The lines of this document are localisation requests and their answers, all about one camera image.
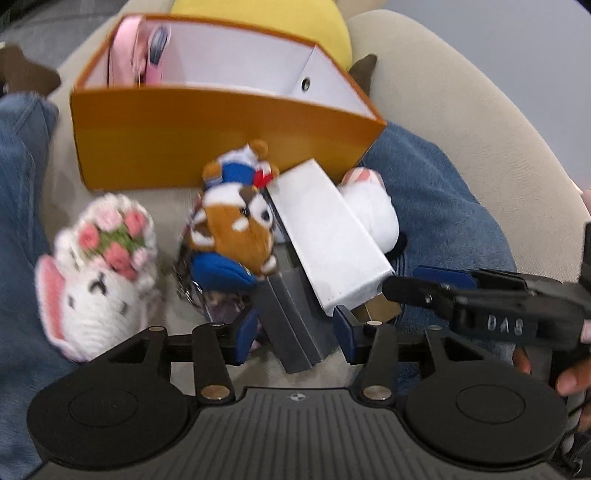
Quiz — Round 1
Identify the yellow pillow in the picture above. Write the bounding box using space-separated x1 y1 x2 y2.
170 0 353 71

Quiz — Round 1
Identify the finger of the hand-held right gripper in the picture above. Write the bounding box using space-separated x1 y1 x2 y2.
412 266 529 292
381 275 540 343

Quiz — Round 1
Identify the person's right hand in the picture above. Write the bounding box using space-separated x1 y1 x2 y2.
512 347 591 398

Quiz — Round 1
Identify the pink card holder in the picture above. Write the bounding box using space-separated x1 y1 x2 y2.
139 24 173 86

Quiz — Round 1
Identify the dark grey box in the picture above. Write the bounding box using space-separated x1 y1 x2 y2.
255 202 341 375

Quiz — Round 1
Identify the brown sock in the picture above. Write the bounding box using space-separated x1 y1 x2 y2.
0 45 62 99
348 54 378 94

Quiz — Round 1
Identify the orange cardboard box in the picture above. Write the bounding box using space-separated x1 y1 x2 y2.
69 14 387 191

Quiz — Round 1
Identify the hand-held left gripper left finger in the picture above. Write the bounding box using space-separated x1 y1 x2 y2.
98 307 259 408

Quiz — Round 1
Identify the red panda plush keychain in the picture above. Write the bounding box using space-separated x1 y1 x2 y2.
172 140 281 320

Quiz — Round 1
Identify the pink plush pouch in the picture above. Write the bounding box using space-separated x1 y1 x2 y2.
108 21 147 86

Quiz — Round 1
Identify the white crochet bunny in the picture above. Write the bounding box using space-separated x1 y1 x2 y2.
34 193 160 363

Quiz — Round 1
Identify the white plush paw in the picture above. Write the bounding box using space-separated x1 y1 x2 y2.
337 167 408 260

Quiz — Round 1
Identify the person's left leg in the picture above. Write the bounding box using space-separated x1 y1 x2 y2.
0 92 89 468

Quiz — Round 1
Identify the white box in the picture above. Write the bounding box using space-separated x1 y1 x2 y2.
268 158 394 316

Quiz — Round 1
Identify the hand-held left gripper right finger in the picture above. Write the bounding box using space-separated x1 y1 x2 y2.
335 305 498 407

